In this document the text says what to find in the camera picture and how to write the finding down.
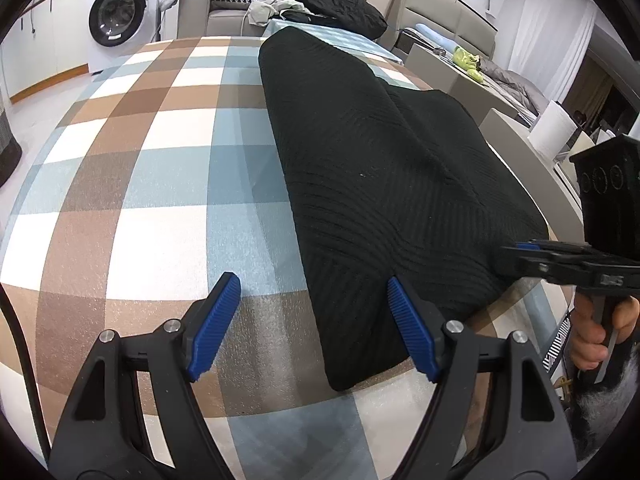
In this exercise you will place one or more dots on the beige box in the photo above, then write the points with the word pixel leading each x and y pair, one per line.
pixel 450 80

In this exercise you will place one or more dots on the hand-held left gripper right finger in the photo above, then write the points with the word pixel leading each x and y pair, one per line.
pixel 412 330

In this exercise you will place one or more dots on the green toy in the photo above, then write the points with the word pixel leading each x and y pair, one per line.
pixel 467 62

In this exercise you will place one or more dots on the black knit sweater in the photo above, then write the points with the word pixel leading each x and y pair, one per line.
pixel 375 160

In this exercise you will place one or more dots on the light blue pillow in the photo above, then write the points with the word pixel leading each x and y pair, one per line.
pixel 435 35

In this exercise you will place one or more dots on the person's right hand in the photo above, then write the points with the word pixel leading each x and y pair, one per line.
pixel 582 345

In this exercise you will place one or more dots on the black quilted jacket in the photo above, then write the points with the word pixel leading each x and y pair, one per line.
pixel 335 2

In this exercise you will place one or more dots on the white paper towel roll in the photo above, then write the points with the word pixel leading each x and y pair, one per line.
pixel 550 130

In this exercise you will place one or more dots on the white kitchen cabinet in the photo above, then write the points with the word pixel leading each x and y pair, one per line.
pixel 55 35

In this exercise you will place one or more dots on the light grey garment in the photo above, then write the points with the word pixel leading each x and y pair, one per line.
pixel 265 10

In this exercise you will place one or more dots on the grey duvet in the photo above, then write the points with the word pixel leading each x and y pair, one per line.
pixel 515 85

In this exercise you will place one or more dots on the woven laundry basket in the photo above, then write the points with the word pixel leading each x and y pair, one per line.
pixel 9 150

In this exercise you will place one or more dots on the checked tablecloth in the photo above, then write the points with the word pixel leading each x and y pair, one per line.
pixel 150 160

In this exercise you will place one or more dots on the person's right forearm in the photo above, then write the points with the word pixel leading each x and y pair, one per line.
pixel 600 410

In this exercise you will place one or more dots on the teal checked cloth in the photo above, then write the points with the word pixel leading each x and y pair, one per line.
pixel 360 45

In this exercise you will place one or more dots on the white curtain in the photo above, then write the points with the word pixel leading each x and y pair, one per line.
pixel 550 35

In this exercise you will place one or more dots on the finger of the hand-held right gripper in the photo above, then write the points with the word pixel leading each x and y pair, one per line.
pixel 525 262
pixel 555 246

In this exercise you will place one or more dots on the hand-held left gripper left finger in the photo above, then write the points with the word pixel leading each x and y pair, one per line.
pixel 215 325

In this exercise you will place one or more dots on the grey sofa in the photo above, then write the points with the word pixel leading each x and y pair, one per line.
pixel 195 15

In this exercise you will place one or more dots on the black white striped bag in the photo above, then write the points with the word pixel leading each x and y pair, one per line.
pixel 555 345

